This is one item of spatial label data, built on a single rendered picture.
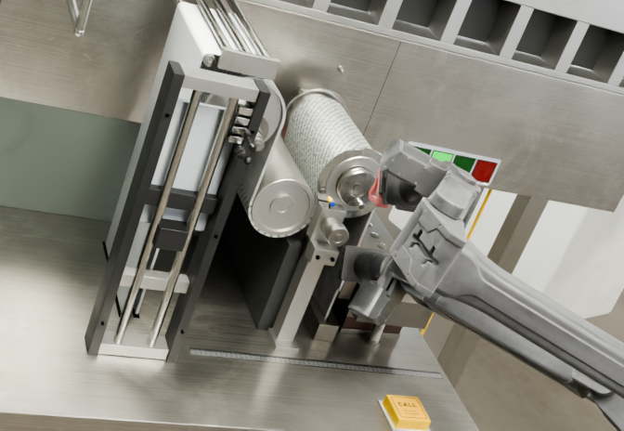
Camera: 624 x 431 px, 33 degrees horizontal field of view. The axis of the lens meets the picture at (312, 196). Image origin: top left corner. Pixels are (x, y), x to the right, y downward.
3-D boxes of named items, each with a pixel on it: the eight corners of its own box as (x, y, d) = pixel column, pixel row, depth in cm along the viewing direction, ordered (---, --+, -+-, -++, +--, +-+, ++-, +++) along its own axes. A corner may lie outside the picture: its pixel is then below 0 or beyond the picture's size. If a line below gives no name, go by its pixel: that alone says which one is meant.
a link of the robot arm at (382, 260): (416, 266, 187) (393, 248, 185) (397, 298, 185) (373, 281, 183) (397, 263, 193) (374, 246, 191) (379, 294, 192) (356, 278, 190)
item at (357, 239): (338, 291, 204) (371, 212, 197) (305, 228, 224) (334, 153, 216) (340, 291, 205) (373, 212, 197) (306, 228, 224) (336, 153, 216)
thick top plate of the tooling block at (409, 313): (356, 321, 205) (366, 296, 202) (300, 215, 237) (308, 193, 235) (424, 329, 211) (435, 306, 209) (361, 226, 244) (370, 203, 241)
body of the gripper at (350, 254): (383, 285, 199) (402, 289, 192) (336, 279, 195) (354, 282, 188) (388, 252, 200) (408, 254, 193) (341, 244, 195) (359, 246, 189)
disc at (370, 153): (303, 205, 191) (341, 138, 186) (302, 203, 191) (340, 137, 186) (369, 227, 198) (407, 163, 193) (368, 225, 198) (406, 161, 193)
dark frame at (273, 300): (256, 329, 203) (289, 244, 195) (220, 239, 230) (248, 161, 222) (291, 333, 206) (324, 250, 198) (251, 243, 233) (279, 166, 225)
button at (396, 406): (394, 429, 190) (399, 419, 189) (381, 403, 196) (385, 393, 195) (426, 431, 193) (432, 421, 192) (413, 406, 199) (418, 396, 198)
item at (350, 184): (382, 171, 190) (373, 206, 193) (378, 166, 191) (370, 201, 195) (343, 171, 187) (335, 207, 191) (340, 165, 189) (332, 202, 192)
